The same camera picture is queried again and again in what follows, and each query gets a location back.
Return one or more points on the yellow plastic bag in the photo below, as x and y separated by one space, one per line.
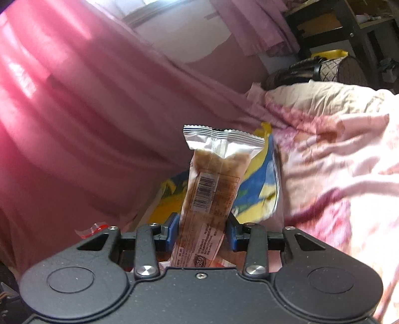
330 55

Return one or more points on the red clear plastic wrapper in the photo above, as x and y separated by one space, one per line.
93 230

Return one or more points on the window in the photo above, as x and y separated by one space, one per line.
174 12

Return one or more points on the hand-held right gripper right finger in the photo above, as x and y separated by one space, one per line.
232 232

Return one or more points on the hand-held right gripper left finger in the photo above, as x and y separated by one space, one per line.
173 232

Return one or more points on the mauve tied curtain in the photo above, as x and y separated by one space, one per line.
255 25

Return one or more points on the black wooden desk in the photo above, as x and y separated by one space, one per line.
339 25

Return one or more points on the clear brown snack bar packet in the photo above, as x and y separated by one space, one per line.
212 193

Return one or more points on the pink curtain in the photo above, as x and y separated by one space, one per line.
93 124

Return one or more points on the beige pillow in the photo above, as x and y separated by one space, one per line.
321 95

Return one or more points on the pink floral bedsheet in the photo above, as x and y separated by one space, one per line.
336 174

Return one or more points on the grey cardboard box colourful inside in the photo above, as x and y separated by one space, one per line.
258 174

